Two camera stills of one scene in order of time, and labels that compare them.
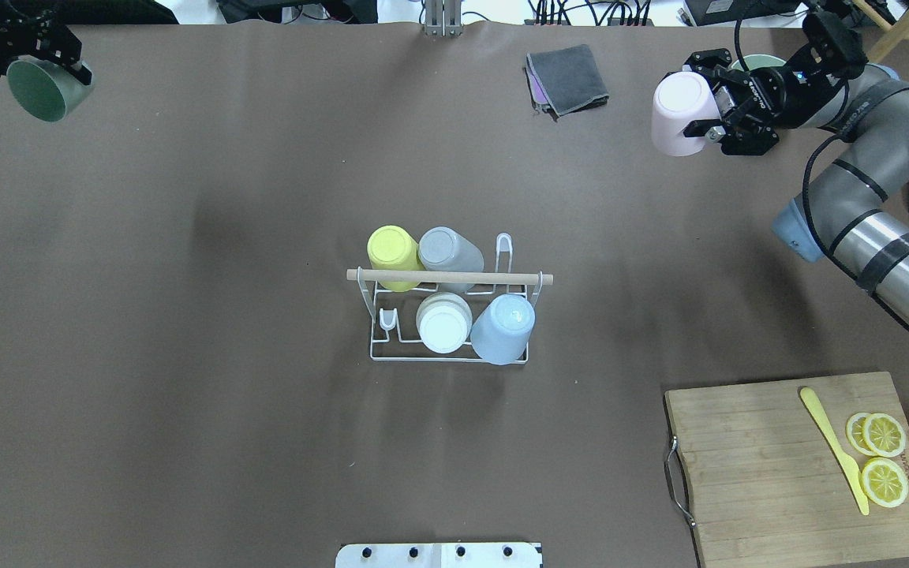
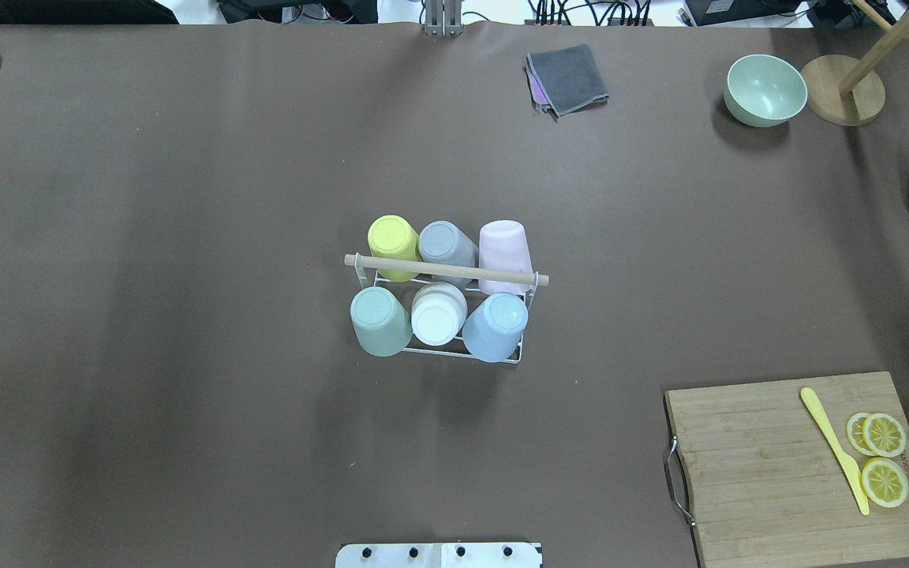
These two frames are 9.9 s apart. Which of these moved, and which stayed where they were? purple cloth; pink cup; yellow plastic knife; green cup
Moved: pink cup; green cup
Stayed: purple cloth; yellow plastic knife
